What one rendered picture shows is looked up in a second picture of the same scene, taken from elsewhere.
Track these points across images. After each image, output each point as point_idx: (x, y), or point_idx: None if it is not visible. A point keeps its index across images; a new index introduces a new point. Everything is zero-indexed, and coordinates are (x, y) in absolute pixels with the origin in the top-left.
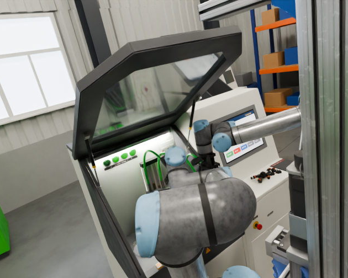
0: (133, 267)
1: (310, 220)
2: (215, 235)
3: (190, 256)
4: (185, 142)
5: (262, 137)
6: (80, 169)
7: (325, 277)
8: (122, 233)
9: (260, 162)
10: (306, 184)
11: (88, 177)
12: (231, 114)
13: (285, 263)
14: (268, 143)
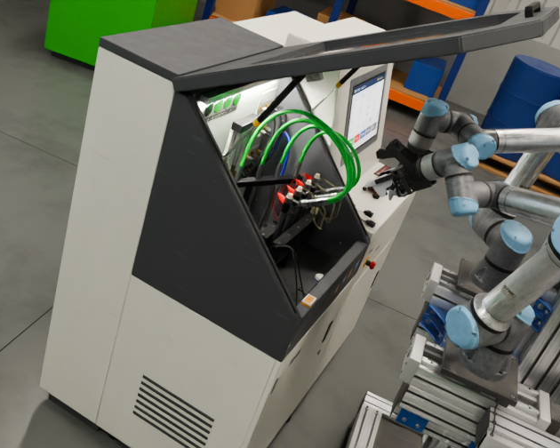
0: (287, 300)
1: None
2: None
3: None
4: (306, 102)
5: (522, 152)
6: (166, 110)
7: None
8: (266, 246)
9: (365, 164)
10: None
11: (205, 135)
12: (369, 74)
13: (446, 308)
14: (378, 134)
